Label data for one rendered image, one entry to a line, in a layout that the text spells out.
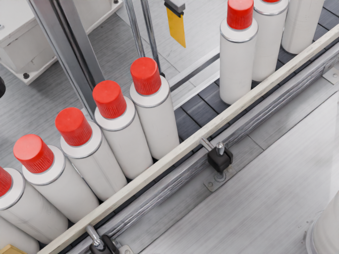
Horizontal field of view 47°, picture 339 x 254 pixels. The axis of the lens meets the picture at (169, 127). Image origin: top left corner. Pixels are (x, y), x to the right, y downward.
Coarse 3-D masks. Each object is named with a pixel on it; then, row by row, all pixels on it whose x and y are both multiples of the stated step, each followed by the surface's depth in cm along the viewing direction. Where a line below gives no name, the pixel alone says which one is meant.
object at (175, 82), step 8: (288, 8) 66; (216, 48) 62; (208, 56) 61; (216, 56) 62; (192, 64) 61; (200, 64) 61; (208, 64) 62; (184, 72) 60; (192, 72) 60; (176, 80) 60; (184, 80) 60; (176, 88) 60
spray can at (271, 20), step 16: (256, 0) 55; (272, 0) 53; (288, 0) 55; (256, 16) 56; (272, 16) 54; (272, 32) 57; (256, 48) 61; (272, 48) 60; (256, 64) 64; (272, 64) 64; (256, 80) 67
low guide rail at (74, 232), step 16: (336, 32) 67; (320, 48) 67; (288, 64) 65; (272, 80) 64; (256, 96) 63; (224, 112) 61; (208, 128) 60; (192, 144) 60; (160, 160) 58; (176, 160) 60; (144, 176) 57; (128, 192) 57; (96, 208) 56; (112, 208) 57; (80, 224) 55; (64, 240) 54
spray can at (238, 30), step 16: (240, 0) 50; (240, 16) 50; (224, 32) 53; (240, 32) 52; (256, 32) 53; (224, 48) 55; (240, 48) 53; (224, 64) 58; (240, 64) 56; (224, 80) 61; (240, 80) 60; (224, 96) 65; (240, 96) 63
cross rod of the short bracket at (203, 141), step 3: (201, 138) 60; (204, 138) 60; (201, 141) 60; (204, 141) 60; (207, 141) 60; (201, 144) 60; (204, 144) 60; (207, 144) 59; (210, 144) 60; (204, 147) 60; (207, 147) 59; (210, 147) 59; (213, 147) 59; (207, 150) 60; (210, 150) 59
